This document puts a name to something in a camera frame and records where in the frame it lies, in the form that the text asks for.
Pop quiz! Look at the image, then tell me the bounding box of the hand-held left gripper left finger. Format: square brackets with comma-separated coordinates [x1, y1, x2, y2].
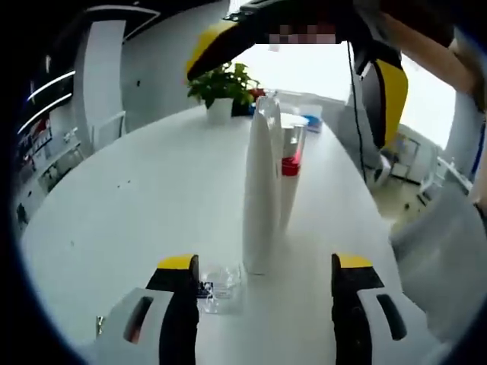
[94, 253, 202, 365]

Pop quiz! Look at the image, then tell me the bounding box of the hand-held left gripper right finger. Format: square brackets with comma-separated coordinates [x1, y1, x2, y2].
[329, 252, 430, 365]

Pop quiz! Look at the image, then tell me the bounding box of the clear plastic packet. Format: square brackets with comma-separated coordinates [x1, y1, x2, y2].
[196, 261, 245, 316]

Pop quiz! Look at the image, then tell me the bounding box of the white pump bottle red band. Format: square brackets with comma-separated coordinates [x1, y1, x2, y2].
[280, 124, 308, 234]

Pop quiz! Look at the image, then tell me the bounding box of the white skincare tube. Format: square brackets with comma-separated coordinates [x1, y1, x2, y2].
[242, 95, 284, 276]

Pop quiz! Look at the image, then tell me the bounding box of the green potted plant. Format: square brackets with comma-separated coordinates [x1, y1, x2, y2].
[186, 62, 263, 125]

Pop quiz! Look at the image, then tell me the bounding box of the dark container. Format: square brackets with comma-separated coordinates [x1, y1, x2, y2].
[231, 99, 255, 118]

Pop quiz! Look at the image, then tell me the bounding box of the blue white tissue pack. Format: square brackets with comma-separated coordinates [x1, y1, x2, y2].
[299, 105, 325, 135]

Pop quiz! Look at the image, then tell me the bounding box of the ceiling light strip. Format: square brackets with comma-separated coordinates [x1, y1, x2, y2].
[17, 92, 74, 135]
[28, 69, 77, 103]

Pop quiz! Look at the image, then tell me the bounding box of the red display shelf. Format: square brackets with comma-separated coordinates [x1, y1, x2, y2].
[21, 117, 53, 151]

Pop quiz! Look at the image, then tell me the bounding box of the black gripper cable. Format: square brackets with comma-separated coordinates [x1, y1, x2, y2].
[345, 37, 369, 186]

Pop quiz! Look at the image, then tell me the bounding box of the white frame office chair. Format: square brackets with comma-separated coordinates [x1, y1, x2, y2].
[416, 154, 475, 208]
[378, 125, 439, 187]

